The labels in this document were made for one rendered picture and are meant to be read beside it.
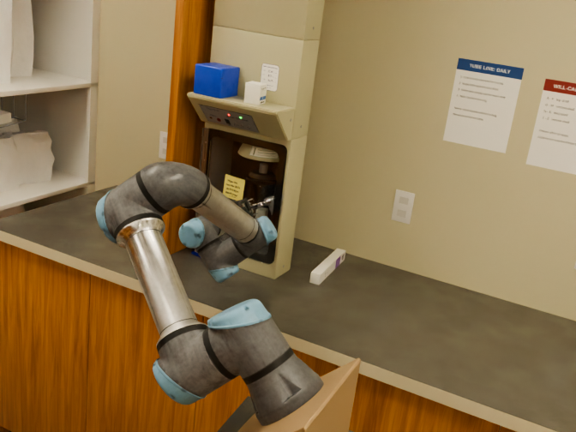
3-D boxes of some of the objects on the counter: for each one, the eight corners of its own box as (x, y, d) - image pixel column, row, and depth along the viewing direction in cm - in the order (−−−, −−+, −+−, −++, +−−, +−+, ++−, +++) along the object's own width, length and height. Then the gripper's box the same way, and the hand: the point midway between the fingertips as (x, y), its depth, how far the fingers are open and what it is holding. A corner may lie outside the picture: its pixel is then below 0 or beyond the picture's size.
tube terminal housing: (231, 234, 266) (252, 25, 241) (308, 258, 253) (339, 39, 228) (194, 253, 245) (212, 25, 220) (274, 279, 231) (304, 40, 207)
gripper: (237, 233, 204) (273, 215, 222) (225, 201, 203) (261, 186, 221) (215, 241, 208) (252, 224, 226) (202, 209, 208) (240, 195, 226)
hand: (247, 208), depth 224 cm, fingers closed, pressing on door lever
